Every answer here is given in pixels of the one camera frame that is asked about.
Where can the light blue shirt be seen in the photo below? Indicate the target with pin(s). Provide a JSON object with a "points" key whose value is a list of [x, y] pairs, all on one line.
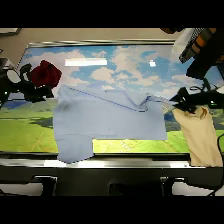
{"points": [[106, 123]]}

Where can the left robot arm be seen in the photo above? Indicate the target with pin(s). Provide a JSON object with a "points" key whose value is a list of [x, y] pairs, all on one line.
{"points": [[20, 88]]}

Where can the beige garment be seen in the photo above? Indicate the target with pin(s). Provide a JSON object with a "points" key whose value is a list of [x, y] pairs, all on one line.
{"points": [[200, 140]]}

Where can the red garment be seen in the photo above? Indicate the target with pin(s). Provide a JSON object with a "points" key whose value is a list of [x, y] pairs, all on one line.
{"points": [[46, 74]]}

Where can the striped garment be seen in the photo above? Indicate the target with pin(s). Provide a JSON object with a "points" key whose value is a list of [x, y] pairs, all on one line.
{"points": [[196, 43]]}

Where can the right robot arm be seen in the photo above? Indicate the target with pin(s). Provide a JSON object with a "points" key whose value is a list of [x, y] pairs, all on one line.
{"points": [[202, 98]]}

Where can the black garment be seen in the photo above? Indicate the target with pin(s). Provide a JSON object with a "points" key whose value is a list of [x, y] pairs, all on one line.
{"points": [[210, 60]]}

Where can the white garment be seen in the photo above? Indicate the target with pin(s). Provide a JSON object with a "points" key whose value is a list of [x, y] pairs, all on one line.
{"points": [[182, 43]]}

